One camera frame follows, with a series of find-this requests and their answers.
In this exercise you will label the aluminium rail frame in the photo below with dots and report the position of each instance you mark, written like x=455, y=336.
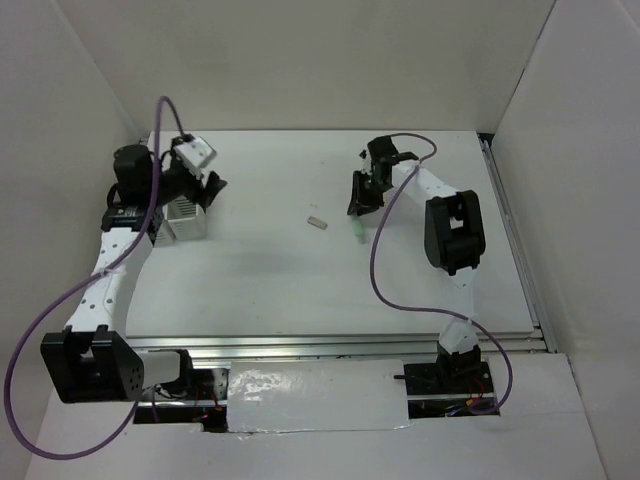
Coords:
x=265, y=283

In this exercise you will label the green highlighter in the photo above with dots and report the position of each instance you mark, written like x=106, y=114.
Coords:
x=358, y=229

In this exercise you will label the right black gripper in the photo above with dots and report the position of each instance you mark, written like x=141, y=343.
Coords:
x=360, y=201

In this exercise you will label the white slatted organizer container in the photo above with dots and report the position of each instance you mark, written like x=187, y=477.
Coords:
x=182, y=221

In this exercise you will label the grey eraser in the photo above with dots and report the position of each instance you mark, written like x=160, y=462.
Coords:
x=316, y=222

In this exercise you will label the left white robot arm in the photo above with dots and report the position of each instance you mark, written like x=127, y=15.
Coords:
x=90, y=360

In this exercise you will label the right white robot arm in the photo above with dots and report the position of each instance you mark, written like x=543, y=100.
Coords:
x=453, y=238

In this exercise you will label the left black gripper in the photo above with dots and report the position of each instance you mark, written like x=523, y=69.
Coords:
x=203, y=196

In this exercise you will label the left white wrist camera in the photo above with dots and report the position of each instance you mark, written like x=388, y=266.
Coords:
x=192, y=154

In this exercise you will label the shiny white cover sheet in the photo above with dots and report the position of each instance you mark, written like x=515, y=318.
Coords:
x=301, y=396

